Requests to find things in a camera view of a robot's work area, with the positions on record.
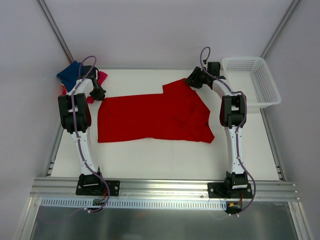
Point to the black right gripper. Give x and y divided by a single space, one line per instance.
194 78

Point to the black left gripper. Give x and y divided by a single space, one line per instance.
97 91

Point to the red t shirt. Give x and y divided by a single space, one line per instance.
177 114

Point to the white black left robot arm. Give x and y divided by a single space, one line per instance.
75 117

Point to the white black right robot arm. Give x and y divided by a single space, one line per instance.
233 116

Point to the white perforated plastic basket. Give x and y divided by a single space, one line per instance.
252 76

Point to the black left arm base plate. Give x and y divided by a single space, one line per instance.
95 187

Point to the left aluminium corner post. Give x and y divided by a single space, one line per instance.
55 29

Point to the aluminium corner post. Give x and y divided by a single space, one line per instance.
55 29
280 28

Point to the aluminium extrusion mounting rail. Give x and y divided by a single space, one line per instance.
274 191

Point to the white slotted cable duct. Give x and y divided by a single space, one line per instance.
217 205

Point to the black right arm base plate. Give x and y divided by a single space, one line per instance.
218 190

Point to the right aluminium corner post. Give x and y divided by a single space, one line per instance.
280 28

